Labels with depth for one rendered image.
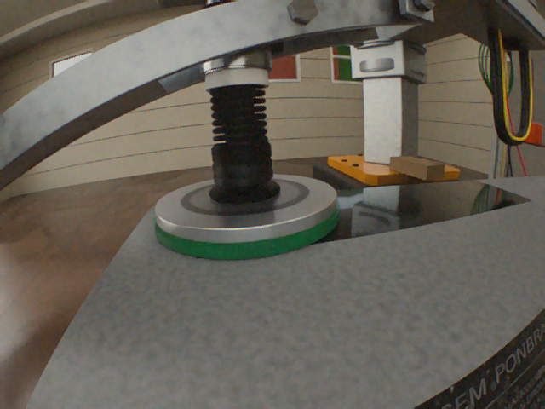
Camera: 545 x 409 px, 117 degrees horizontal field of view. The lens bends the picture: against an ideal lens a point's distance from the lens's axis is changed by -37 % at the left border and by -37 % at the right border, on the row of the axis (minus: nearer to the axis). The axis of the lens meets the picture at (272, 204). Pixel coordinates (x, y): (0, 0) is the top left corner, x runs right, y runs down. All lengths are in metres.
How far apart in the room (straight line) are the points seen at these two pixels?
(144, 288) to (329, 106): 6.76
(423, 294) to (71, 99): 0.32
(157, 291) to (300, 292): 0.10
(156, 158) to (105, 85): 6.25
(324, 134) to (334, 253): 6.62
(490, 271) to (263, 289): 0.18
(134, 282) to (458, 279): 0.25
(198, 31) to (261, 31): 0.06
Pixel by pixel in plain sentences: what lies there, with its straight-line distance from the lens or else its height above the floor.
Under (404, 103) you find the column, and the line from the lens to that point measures 1.15.
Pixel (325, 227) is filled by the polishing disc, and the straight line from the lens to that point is 0.25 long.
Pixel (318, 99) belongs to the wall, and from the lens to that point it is 6.77.
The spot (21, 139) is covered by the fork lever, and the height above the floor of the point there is 0.99.
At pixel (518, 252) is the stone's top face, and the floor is 0.87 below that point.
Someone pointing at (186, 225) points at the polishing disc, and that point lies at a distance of 0.24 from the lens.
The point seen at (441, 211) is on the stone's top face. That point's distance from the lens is 0.36.
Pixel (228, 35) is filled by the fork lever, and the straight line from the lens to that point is 0.25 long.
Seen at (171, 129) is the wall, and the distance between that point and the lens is 6.37.
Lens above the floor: 0.98
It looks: 18 degrees down
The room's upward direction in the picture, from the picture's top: 3 degrees counter-clockwise
